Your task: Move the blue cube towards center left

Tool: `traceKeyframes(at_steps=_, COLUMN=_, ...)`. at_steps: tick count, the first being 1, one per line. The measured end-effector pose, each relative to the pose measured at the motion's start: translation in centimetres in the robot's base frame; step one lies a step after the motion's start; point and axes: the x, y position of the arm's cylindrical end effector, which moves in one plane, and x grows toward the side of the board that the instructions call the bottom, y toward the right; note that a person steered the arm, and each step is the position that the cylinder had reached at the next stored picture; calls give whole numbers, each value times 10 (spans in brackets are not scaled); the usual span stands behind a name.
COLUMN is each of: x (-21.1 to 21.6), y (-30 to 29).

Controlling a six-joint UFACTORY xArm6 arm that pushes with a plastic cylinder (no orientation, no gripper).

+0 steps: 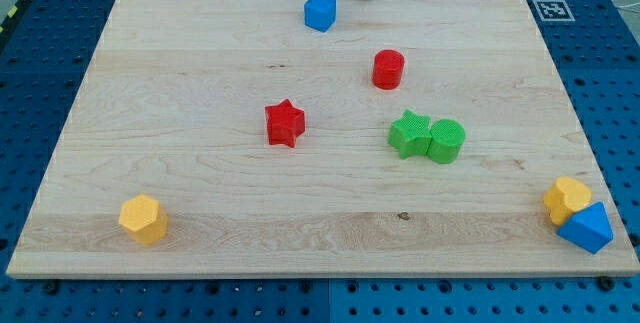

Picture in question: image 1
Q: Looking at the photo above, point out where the blue cube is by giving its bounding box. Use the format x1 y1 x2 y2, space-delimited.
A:
304 0 337 32

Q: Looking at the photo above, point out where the red star block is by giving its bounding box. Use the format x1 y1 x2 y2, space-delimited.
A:
265 99 306 148

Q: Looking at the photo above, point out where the green star block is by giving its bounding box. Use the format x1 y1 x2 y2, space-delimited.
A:
388 110 432 159

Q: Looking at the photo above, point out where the red cylinder block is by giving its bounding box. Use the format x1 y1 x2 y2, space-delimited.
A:
372 49 405 90

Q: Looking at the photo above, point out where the green cylinder block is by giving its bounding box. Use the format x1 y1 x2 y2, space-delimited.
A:
427 119 466 164

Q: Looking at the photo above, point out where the wooden board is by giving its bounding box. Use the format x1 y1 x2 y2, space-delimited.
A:
7 0 639 279

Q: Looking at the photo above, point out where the yellow hexagon block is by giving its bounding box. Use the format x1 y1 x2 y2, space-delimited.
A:
118 194 169 246

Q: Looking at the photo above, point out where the yellow heart block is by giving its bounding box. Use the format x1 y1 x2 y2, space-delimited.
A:
542 176 592 226

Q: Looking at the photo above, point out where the white fiducial marker tag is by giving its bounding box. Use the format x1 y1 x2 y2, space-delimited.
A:
532 0 575 22

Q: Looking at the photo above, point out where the blue triangle block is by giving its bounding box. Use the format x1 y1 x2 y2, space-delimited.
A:
557 202 614 254

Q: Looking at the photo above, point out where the black yellow hazard tape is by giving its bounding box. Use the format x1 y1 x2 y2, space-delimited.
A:
1 0 33 35

